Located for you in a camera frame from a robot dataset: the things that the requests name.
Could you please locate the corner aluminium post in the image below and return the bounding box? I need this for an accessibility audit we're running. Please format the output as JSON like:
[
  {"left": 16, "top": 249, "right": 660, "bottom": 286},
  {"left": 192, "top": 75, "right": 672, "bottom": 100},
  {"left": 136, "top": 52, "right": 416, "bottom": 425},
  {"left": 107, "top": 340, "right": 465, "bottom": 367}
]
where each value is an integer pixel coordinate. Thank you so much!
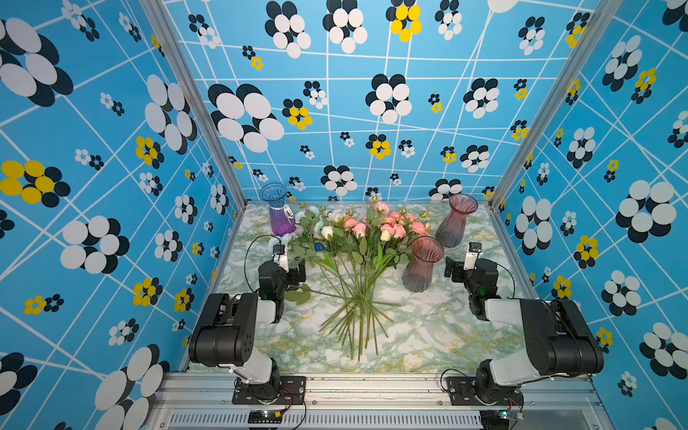
[
  {"left": 489, "top": 0, "right": 623, "bottom": 212},
  {"left": 142, "top": 0, "right": 247, "bottom": 212}
]

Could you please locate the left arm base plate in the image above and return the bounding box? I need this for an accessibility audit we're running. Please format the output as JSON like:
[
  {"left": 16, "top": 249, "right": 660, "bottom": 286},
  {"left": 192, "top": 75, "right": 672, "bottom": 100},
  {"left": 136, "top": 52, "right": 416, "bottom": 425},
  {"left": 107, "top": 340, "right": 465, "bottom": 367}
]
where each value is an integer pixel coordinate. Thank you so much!
[{"left": 231, "top": 376, "right": 306, "bottom": 406}]

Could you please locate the controller circuit board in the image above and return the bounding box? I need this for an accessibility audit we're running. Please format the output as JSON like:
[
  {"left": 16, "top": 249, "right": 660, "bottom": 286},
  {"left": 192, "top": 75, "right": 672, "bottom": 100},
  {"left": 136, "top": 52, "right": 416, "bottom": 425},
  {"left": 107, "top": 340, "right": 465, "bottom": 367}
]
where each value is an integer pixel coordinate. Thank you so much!
[
  {"left": 247, "top": 410, "right": 283, "bottom": 426},
  {"left": 480, "top": 410, "right": 523, "bottom": 430}
]

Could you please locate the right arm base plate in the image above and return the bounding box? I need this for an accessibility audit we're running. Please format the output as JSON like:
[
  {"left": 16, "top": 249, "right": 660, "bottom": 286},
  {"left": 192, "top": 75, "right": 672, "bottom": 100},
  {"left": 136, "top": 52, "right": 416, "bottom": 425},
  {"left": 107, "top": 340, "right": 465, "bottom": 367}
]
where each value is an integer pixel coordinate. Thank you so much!
[{"left": 443, "top": 376, "right": 524, "bottom": 408}]

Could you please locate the left controller circuit board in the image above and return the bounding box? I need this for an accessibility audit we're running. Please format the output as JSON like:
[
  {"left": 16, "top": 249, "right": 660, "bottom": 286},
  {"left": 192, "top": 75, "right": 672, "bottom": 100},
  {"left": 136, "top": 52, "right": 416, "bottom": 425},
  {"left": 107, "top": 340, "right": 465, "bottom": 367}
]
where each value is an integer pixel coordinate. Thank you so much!
[{"left": 247, "top": 410, "right": 283, "bottom": 426}]

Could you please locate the right controller circuit board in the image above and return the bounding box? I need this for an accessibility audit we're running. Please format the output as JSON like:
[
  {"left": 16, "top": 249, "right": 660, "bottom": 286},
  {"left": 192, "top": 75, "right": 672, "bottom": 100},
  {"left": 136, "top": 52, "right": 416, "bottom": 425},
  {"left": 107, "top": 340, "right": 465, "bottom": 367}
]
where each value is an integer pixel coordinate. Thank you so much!
[{"left": 480, "top": 410, "right": 523, "bottom": 430}]

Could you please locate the left corner aluminium post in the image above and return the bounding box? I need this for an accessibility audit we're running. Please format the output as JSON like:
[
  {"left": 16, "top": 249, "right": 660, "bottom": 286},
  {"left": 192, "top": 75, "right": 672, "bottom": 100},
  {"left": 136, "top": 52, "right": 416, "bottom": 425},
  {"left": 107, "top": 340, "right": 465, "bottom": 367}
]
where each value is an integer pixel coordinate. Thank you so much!
[{"left": 142, "top": 0, "right": 247, "bottom": 212}]

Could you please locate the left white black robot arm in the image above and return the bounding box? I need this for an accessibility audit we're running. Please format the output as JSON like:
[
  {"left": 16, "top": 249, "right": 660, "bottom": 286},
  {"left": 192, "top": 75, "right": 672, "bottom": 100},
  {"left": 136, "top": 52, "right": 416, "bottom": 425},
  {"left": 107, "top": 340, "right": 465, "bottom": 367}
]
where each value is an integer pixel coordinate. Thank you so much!
[{"left": 188, "top": 261, "right": 306, "bottom": 392}]

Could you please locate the front pink grey glass vase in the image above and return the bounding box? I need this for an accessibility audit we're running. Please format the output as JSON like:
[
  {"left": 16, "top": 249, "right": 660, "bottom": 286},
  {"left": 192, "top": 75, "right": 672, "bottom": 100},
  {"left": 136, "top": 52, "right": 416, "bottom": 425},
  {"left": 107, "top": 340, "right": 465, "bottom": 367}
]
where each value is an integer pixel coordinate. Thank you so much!
[{"left": 402, "top": 236, "right": 444, "bottom": 293}]

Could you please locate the blue purple glass vase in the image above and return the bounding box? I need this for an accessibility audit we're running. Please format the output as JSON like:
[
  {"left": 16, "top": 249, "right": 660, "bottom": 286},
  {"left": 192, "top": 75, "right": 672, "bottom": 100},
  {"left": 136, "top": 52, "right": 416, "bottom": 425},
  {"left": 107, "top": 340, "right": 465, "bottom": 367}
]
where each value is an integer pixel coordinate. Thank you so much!
[{"left": 259, "top": 183, "right": 297, "bottom": 237}]

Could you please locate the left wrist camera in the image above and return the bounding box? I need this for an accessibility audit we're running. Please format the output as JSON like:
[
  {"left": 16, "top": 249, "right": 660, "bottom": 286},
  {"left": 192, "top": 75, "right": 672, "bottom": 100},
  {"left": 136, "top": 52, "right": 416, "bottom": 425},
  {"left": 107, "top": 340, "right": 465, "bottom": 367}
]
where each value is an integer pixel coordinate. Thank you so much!
[{"left": 272, "top": 243, "right": 290, "bottom": 272}]

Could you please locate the right corner aluminium post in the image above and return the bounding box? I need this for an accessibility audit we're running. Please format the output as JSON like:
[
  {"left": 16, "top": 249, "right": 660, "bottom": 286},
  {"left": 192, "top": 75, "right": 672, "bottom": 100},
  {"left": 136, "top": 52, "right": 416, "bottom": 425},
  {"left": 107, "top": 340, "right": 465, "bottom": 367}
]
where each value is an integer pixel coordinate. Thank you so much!
[{"left": 489, "top": 0, "right": 623, "bottom": 212}]

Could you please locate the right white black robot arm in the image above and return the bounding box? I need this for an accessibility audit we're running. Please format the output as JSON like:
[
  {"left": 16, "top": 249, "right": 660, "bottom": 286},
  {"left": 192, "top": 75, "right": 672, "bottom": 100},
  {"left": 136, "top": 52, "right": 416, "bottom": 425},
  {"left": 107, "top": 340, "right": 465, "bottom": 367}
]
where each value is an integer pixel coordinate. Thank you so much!
[{"left": 444, "top": 258, "right": 604, "bottom": 397}]

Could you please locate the aluminium front rail frame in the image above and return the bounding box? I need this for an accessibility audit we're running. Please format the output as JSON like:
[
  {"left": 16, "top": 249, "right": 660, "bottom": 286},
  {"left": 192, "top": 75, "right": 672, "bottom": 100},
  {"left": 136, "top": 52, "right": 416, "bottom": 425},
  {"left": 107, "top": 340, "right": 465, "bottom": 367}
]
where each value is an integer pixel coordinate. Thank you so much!
[{"left": 146, "top": 374, "right": 614, "bottom": 429}]

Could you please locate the pile of artificial flowers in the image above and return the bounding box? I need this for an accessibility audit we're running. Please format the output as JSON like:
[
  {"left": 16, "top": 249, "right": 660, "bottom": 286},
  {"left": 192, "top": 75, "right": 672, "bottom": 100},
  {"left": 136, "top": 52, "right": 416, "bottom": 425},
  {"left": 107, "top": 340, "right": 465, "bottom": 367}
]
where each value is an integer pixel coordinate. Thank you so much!
[{"left": 278, "top": 201, "right": 430, "bottom": 359}]

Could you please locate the pink grey glass vase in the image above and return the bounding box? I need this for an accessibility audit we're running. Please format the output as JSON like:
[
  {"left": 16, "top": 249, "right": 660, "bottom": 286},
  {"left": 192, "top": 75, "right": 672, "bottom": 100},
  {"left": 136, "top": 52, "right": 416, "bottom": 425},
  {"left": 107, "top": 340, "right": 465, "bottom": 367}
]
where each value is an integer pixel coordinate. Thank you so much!
[
  {"left": 402, "top": 236, "right": 444, "bottom": 293},
  {"left": 435, "top": 193, "right": 478, "bottom": 248}
]

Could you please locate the rear pink grey glass vase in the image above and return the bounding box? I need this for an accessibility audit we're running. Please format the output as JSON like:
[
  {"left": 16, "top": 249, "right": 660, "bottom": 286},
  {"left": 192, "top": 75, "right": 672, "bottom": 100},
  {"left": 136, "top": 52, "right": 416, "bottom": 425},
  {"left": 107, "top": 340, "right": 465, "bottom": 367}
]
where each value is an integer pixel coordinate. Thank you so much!
[{"left": 435, "top": 193, "right": 478, "bottom": 248}]

